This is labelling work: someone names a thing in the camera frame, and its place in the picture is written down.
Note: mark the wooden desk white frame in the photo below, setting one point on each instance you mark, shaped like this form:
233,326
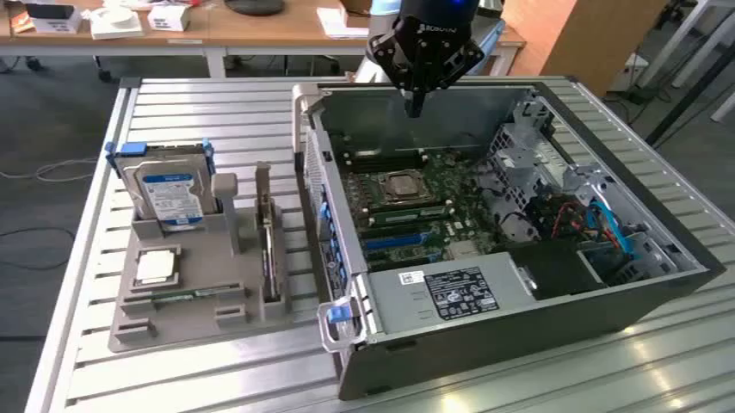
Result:
68,38
269,26

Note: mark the silver disk bay cage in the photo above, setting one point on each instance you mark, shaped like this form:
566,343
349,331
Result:
516,172

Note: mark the orange book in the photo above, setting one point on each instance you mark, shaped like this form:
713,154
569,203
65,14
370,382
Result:
21,19

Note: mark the wooden cabinet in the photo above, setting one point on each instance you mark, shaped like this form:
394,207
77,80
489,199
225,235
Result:
585,43

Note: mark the white table frame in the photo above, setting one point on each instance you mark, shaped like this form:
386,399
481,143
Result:
676,41

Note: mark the metal CPU socket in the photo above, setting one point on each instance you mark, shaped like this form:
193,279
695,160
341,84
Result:
404,186

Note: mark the black slanted stand leg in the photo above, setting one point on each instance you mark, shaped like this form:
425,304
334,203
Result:
693,96

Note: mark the blue expansion slot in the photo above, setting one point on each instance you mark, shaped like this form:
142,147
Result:
398,241

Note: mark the brown cardboard box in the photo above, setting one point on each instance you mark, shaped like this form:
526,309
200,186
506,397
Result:
356,5

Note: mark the blue case latch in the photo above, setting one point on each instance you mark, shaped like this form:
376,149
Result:
337,314

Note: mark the small white printed box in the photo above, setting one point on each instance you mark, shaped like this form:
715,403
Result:
166,19

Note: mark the silver power supply unit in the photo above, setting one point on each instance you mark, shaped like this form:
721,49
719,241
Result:
401,301

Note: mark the hard disk with blue carrier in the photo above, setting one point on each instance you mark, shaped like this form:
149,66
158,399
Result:
166,193

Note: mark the silver chipset heatsink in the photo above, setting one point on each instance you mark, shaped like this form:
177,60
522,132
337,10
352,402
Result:
468,249

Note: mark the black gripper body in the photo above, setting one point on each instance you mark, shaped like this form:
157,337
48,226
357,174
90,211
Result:
436,19

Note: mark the spare CPU silver lid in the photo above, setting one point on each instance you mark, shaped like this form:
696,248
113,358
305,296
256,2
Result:
154,266

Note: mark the installed CPU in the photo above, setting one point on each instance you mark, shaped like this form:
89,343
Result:
405,185

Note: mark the white box with round lid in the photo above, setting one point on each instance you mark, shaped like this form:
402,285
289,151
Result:
114,26

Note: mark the grey parts rack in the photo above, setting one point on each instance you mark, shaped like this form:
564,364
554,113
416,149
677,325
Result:
200,310

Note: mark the Nvidia graphics card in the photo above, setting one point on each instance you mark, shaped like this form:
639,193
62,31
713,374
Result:
270,249

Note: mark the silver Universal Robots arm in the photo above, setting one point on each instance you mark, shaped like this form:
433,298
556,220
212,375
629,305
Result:
381,9

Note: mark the white floor device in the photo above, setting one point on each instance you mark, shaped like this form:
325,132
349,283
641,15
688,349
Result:
628,73

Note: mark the black monitor base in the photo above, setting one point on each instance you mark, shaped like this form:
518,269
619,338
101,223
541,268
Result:
252,6

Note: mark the black intrusion switch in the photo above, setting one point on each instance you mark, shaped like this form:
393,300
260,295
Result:
325,155

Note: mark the green motherboard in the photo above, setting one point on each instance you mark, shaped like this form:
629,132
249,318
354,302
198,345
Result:
458,215

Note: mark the white box with black top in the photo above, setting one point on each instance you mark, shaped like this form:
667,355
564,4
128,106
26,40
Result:
54,23

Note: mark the installed green RAM stick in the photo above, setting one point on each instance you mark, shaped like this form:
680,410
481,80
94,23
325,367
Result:
401,217

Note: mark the black open PC case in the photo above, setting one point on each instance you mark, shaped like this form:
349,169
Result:
458,357

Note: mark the spare green RAM stick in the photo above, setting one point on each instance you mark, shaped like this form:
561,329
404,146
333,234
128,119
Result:
184,294

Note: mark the white paper stack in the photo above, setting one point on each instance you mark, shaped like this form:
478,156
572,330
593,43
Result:
338,26

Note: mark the grey disk bay bracket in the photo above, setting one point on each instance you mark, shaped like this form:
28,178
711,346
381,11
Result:
653,254

